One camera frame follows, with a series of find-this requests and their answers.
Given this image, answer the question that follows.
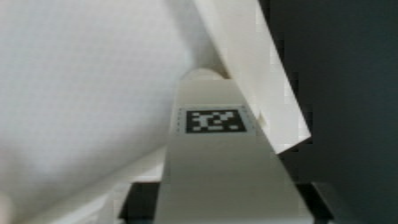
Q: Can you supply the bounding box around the white desk leg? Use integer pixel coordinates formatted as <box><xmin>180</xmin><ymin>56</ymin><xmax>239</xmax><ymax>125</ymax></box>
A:
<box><xmin>155</xmin><ymin>69</ymin><xmax>315</xmax><ymax>224</ymax></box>

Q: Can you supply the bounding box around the white desk top tray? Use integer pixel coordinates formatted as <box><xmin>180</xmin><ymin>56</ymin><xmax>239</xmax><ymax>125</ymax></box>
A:
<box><xmin>0</xmin><ymin>0</ymin><xmax>312</xmax><ymax>224</ymax></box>

